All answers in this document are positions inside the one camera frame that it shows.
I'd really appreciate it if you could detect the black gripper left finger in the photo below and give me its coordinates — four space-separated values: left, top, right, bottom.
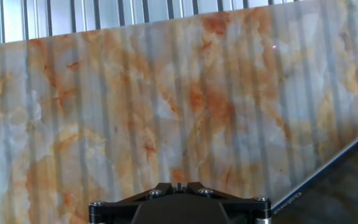
88 182 180 224

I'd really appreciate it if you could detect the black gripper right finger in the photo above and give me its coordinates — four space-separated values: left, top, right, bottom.
178 182 272 224

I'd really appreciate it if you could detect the black glass microwave door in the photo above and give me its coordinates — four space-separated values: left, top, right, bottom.
271 123 358 224

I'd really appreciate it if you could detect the marble pattern table mat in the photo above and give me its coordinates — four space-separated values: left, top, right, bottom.
0 0 358 224

